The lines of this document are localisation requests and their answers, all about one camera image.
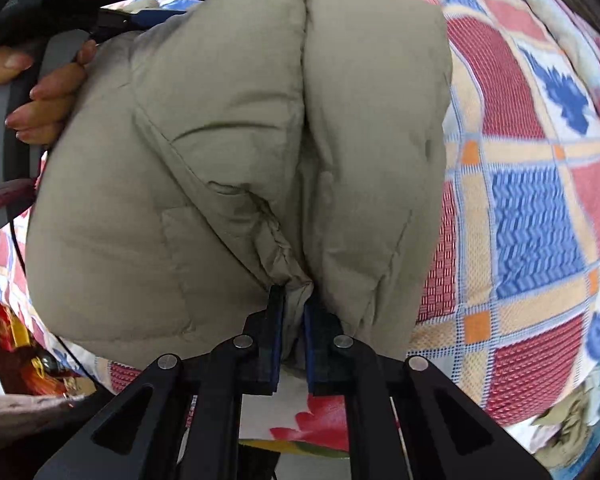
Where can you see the beige puffer jacket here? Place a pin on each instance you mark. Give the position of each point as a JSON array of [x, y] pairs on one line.
[[230, 170]]

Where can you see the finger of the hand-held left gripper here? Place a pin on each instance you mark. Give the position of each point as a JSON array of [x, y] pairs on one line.
[[145, 19]]

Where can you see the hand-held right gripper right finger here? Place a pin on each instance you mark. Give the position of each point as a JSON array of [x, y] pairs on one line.
[[311, 340]]

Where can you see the person's left hand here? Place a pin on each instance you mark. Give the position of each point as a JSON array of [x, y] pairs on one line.
[[50, 92]]

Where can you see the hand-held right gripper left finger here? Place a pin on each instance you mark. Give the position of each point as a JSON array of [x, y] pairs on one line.
[[276, 330]]

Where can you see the red patterned object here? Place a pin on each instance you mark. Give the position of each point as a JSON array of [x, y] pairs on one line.
[[30, 355]]

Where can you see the olive crumpled cloth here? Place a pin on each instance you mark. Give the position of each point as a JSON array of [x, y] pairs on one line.
[[570, 425]]

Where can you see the leaf print checked bedspread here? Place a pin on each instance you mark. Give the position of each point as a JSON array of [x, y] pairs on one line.
[[520, 220]]

